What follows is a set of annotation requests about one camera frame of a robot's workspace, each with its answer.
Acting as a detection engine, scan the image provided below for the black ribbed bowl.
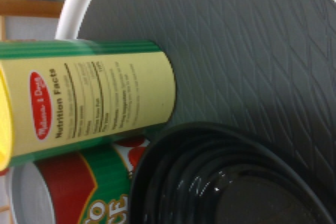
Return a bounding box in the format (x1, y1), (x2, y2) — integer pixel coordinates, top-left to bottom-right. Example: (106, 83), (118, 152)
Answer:
(127, 122), (336, 224)

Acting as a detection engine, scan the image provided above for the red green sauce can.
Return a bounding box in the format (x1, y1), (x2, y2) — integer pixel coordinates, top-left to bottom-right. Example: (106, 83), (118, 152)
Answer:
(6, 136), (148, 224)

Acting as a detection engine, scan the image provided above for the green cream cylindrical canister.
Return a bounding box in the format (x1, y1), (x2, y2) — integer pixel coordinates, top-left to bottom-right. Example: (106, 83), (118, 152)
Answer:
(0, 40), (175, 170)

